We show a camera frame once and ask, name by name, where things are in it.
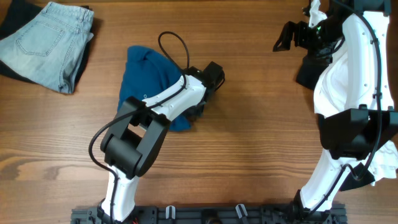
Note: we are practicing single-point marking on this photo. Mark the black garment at right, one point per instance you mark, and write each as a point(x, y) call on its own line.
point(329, 83)

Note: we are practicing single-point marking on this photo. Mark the white shirt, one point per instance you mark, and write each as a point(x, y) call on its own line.
point(384, 164)

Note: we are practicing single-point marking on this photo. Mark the black folded garment under jeans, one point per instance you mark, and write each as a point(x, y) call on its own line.
point(19, 14)

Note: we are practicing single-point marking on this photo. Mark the light blue folded jeans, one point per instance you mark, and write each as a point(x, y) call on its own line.
point(49, 49)

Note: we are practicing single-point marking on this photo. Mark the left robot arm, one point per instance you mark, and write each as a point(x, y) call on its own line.
point(133, 139)

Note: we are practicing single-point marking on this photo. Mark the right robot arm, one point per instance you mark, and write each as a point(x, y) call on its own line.
point(351, 138)

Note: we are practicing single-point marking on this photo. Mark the dark blue shirt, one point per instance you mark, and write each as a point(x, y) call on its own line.
point(151, 78)

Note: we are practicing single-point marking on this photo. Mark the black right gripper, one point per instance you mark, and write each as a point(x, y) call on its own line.
point(301, 29)

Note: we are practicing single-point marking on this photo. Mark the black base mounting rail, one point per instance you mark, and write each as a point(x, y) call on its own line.
point(271, 213)

